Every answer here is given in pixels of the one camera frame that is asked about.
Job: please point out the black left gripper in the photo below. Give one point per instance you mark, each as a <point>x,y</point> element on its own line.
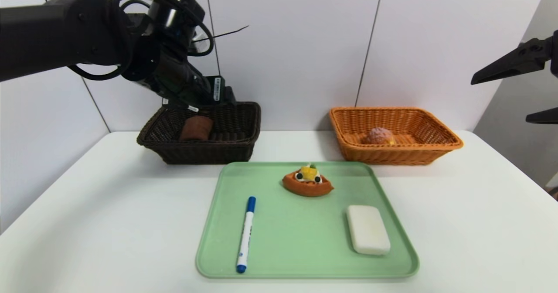
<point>190,106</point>

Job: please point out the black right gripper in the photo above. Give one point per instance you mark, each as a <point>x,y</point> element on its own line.
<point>555,53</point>

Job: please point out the brown towel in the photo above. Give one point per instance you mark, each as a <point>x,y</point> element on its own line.
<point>196,128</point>

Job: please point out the orange fruit tart boat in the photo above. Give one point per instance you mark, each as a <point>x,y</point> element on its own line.
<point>307,184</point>

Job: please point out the pink brown cream puff bun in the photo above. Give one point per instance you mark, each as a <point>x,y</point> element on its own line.
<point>379,136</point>

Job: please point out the white soap bar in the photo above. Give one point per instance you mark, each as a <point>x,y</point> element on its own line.
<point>369,229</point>

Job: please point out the dark brown wicker basket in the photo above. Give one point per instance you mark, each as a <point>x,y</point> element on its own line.
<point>205,151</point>

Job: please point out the orange wicker basket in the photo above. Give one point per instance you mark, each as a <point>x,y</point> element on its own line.
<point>392,153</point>

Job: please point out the blue and white marker pen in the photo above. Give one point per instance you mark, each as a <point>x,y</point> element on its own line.
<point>246,236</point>

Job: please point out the light green plastic tray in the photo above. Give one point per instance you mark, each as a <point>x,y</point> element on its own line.
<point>305,240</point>

